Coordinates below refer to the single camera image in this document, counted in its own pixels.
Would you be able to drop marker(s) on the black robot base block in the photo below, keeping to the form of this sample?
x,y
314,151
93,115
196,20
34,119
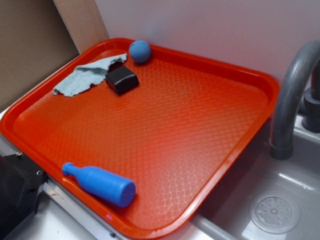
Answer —
x,y
21,186

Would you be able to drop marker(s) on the blue textured ball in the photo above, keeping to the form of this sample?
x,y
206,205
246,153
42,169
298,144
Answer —
x,y
140,51

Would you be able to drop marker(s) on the red plastic tray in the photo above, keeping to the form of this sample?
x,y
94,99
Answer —
x,y
175,135

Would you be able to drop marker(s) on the black rectangular block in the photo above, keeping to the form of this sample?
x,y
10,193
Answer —
x,y
121,79

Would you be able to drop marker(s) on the blue plastic bottle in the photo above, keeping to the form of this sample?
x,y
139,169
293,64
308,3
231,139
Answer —
x,y
106,185

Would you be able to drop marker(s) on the light blue cloth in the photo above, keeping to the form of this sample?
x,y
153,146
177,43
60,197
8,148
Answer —
x,y
84,76

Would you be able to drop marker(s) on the grey curved faucet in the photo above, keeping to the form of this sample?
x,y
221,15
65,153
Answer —
x,y
301,84

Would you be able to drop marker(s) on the grey toy sink basin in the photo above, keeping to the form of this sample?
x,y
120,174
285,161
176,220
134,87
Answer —
x,y
225,213

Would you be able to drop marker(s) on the round sink drain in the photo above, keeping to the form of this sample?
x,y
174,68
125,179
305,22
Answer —
x,y
274,212

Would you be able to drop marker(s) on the brown cardboard panel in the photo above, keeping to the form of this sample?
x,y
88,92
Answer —
x,y
34,43

